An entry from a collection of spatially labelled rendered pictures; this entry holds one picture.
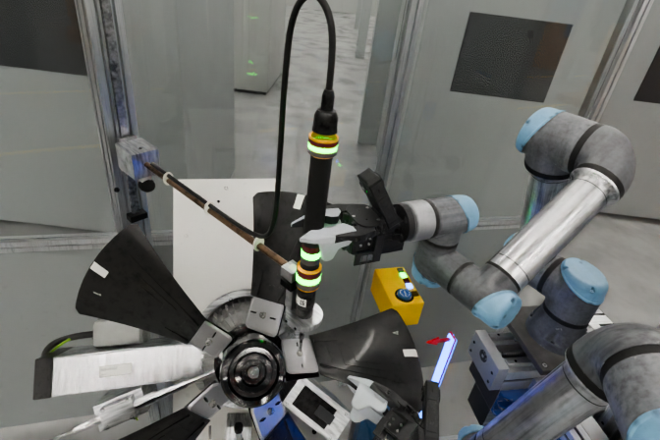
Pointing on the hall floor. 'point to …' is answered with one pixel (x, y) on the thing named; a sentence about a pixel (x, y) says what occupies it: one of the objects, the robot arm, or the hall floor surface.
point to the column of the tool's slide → (104, 107)
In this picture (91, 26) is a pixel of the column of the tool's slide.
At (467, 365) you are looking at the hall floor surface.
